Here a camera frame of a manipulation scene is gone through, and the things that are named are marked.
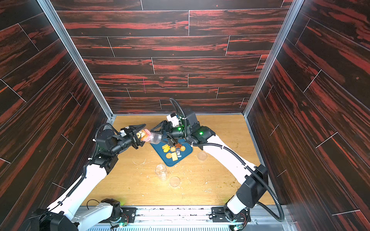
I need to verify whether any pink round sandwich cookie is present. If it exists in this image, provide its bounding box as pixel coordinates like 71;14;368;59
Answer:
142;129;151;142

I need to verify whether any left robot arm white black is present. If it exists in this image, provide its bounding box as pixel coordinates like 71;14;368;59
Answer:
26;123;147;231

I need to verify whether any clear jar lid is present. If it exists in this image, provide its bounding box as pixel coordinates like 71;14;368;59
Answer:
197;152;208;161
169;177;181;188

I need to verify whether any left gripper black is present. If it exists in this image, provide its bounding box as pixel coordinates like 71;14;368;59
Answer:
110;125;149;157

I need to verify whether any teal plastic tray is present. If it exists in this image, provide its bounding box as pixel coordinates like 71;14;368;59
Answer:
151;139;193;167

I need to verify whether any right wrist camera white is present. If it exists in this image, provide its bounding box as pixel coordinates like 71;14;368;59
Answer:
166;113;180;127

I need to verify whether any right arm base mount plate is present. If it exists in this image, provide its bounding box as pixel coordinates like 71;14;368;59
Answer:
209;206;251;223

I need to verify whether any aluminium front rail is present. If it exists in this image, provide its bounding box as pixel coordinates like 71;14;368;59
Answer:
71;206;298;231

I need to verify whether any clear jar with pink cookies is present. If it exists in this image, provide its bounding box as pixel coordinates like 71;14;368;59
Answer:
136;129;162;144

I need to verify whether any pale yellow rectangular biscuit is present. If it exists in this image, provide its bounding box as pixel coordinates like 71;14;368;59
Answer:
172;153;178;161

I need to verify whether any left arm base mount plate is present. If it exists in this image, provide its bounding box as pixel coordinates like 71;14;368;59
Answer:
99;207;137;225

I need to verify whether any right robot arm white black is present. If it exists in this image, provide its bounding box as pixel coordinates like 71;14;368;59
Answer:
151;120;285;222

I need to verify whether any clear jar with yellow cookies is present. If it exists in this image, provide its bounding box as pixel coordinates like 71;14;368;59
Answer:
155;164;167;181

